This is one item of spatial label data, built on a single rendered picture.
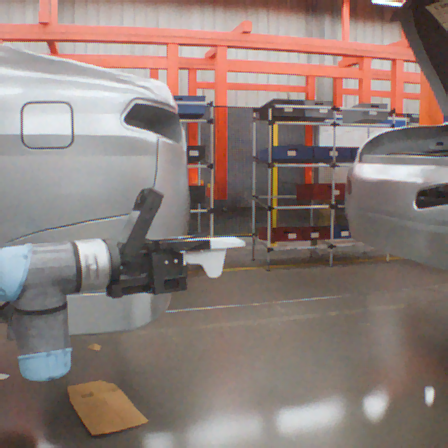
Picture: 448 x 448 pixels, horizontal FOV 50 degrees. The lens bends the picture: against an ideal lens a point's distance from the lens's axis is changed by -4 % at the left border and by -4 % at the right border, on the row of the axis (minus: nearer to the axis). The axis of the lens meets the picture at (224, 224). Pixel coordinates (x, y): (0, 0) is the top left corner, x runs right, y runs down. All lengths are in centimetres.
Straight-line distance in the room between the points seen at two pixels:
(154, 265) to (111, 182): 98
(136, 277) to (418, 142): 364
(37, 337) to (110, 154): 106
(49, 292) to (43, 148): 105
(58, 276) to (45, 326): 7
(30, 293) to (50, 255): 6
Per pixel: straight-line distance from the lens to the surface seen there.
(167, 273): 75
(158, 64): 771
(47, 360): 73
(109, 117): 169
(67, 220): 171
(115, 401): 293
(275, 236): 581
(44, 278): 69
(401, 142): 414
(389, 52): 915
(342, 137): 697
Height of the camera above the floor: 138
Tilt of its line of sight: 8 degrees down
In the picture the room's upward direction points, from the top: straight up
